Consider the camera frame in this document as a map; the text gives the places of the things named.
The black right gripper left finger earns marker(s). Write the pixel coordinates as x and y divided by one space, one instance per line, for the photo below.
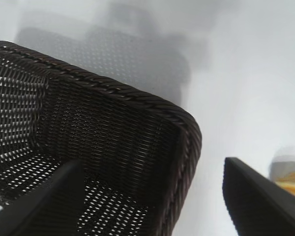
46 209

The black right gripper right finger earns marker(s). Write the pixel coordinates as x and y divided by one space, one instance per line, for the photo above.
258 206

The long sliced bread loaf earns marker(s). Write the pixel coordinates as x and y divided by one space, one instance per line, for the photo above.
291 177

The dark brown wicker basket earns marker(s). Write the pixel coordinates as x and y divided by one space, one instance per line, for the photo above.
108 127

